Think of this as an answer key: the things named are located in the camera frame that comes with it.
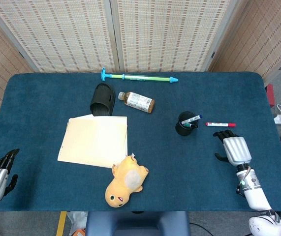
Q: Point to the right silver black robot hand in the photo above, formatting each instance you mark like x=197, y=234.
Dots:
x=236, y=148

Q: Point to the red marker pen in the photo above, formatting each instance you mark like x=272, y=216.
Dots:
x=220, y=124

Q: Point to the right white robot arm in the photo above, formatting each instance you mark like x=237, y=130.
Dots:
x=260, y=199

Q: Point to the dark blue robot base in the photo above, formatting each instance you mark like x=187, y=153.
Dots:
x=136, y=223

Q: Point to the blue capped marker pen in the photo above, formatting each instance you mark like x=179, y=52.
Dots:
x=192, y=119

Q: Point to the black pen cup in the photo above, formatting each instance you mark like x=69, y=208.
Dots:
x=185, y=124

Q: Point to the dark blue table cloth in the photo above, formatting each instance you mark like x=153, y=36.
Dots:
x=179, y=167

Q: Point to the red box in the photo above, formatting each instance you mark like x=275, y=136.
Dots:
x=270, y=95

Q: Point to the crumpled plastic bag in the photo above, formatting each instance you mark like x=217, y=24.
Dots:
x=77, y=222

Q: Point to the cream manila paper folder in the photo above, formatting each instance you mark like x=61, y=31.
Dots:
x=93, y=141

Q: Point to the brown tea plastic bottle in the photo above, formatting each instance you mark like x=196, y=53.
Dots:
x=137, y=101

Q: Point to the orange plush hamster toy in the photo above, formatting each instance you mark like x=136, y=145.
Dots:
x=125, y=182

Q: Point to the blue green toy water pump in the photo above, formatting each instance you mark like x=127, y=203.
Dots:
x=140, y=78

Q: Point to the black rubber slipper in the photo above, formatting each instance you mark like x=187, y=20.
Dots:
x=102, y=100

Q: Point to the woven folding screen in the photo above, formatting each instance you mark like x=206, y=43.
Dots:
x=140, y=34

